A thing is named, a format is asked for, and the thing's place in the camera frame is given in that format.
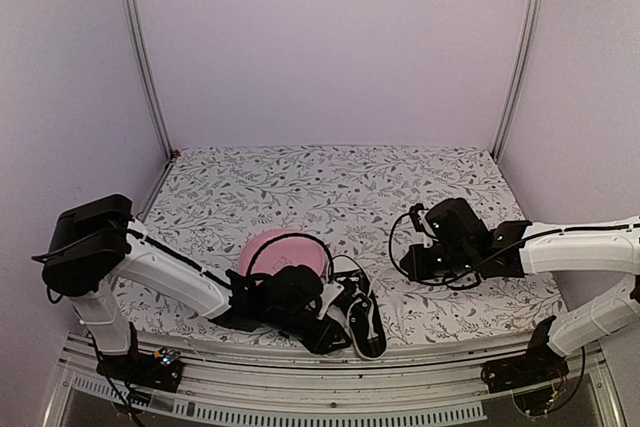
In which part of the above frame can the aluminium frame post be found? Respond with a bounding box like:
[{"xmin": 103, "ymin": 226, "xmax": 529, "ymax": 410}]
[
  {"xmin": 491, "ymin": 0, "xmax": 543, "ymax": 164},
  {"xmin": 122, "ymin": 0, "xmax": 174, "ymax": 161}
]

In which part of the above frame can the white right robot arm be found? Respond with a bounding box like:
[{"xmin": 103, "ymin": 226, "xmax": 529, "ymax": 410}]
[{"xmin": 398, "ymin": 198, "xmax": 639, "ymax": 383}]

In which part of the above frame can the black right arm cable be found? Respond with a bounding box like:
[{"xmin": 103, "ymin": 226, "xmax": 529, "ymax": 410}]
[{"xmin": 388, "ymin": 204, "xmax": 481, "ymax": 291}]

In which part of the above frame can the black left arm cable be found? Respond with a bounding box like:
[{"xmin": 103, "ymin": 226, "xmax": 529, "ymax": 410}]
[{"xmin": 247, "ymin": 231, "xmax": 331, "ymax": 278}]

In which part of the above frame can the floral patterned table mat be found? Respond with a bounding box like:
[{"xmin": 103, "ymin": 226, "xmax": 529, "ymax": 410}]
[{"xmin": 145, "ymin": 146, "xmax": 564, "ymax": 346}]

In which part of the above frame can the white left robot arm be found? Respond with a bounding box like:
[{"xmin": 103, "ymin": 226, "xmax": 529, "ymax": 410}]
[{"xmin": 32, "ymin": 194, "xmax": 351, "ymax": 381}]

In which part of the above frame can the aluminium front rail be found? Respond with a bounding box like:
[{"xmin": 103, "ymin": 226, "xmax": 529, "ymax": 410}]
[{"xmin": 43, "ymin": 333, "xmax": 630, "ymax": 426}]

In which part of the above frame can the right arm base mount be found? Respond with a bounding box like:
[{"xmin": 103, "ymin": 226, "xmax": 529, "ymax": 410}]
[{"xmin": 480, "ymin": 353, "xmax": 569, "ymax": 393}]

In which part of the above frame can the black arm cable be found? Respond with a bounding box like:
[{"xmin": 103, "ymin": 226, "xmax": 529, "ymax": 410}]
[
  {"xmin": 388, "ymin": 204, "xmax": 481, "ymax": 291},
  {"xmin": 247, "ymin": 231, "xmax": 331, "ymax": 278}
]

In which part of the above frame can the pink plastic plate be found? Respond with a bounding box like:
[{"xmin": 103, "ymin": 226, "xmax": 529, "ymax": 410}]
[{"xmin": 237, "ymin": 230, "xmax": 329, "ymax": 277}]

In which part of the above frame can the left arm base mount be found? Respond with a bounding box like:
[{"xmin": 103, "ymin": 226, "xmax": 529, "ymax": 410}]
[{"xmin": 97, "ymin": 349, "xmax": 184, "ymax": 393}]

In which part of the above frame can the left aluminium frame post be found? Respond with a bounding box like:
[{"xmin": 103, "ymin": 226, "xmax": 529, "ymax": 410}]
[{"xmin": 122, "ymin": 0, "xmax": 174, "ymax": 161}]

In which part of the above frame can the right aluminium frame post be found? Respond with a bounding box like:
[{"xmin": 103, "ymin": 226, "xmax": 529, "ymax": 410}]
[{"xmin": 491, "ymin": 0, "xmax": 543, "ymax": 164}]

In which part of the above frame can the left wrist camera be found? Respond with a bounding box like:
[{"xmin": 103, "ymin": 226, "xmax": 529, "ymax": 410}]
[{"xmin": 316, "ymin": 280, "xmax": 359, "ymax": 320}]

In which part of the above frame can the black white canvas sneaker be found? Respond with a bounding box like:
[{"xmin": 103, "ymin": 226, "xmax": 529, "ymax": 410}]
[{"xmin": 330, "ymin": 254, "xmax": 387, "ymax": 360}]

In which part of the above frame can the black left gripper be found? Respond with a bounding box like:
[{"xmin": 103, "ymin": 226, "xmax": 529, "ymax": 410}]
[{"xmin": 265, "ymin": 308, "xmax": 353, "ymax": 357}]

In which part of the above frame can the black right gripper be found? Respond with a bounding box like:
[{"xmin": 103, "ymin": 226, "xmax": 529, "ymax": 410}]
[{"xmin": 400, "ymin": 244, "xmax": 476, "ymax": 282}]

